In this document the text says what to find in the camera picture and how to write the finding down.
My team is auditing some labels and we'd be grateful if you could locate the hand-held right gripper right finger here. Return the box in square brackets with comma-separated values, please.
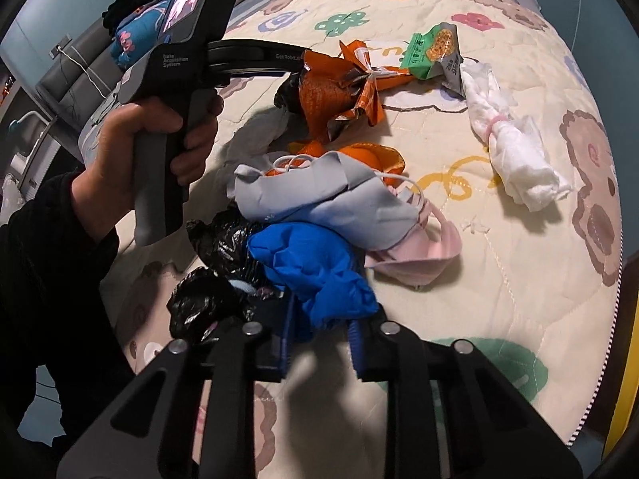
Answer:
[347, 308, 585, 479]

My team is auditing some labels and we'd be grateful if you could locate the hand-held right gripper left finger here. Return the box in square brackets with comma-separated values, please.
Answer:
[57, 292, 301, 479]

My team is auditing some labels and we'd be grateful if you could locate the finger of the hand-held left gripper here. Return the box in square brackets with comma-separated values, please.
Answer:
[262, 46, 313, 78]

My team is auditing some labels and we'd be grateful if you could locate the orange foil snack wrapper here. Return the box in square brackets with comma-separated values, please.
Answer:
[298, 51, 386, 143]

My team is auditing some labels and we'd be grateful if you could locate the blue rubber glove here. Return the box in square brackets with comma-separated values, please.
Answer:
[247, 222, 379, 344]

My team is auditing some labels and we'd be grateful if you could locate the pink face mask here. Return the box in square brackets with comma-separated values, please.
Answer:
[364, 187, 462, 289]

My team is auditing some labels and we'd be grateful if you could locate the pink and grey cloth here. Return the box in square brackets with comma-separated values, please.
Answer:
[227, 152, 426, 251]

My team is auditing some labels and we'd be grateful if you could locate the white diaper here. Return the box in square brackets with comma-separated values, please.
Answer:
[459, 60, 573, 213]

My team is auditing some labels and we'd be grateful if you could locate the yellow trash bin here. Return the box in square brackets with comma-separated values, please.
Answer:
[601, 309, 638, 460]

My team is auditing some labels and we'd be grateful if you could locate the person's left forearm black sleeve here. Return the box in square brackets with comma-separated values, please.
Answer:
[0, 172, 138, 442]

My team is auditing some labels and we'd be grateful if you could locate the person's left hand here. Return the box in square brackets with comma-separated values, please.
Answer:
[72, 94, 225, 240]

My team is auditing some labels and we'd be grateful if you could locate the blue floral cloth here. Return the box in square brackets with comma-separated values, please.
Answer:
[110, 0, 171, 68]

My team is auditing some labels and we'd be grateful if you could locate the black plastic bag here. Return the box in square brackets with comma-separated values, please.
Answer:
[167, 208, 280, 342]

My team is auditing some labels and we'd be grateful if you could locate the grey padded headboard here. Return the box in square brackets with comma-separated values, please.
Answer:
[35, 25, 131, 160]

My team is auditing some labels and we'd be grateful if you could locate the orange white snack packet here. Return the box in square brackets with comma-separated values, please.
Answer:
[339, 39, 417, 85]

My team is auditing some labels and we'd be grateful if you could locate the orange cloth piece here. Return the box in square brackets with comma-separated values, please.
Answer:
[287, 141, 406, 186]

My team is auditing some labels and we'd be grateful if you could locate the green snack packet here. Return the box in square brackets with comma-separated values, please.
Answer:
[399, 22, 467, 98]

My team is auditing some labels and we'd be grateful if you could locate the cream bear printed blanket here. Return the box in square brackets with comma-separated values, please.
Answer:
[82, 0, 625, 479]

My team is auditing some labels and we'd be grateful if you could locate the white cable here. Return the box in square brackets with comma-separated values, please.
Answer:
[55, 45, 121, 91]

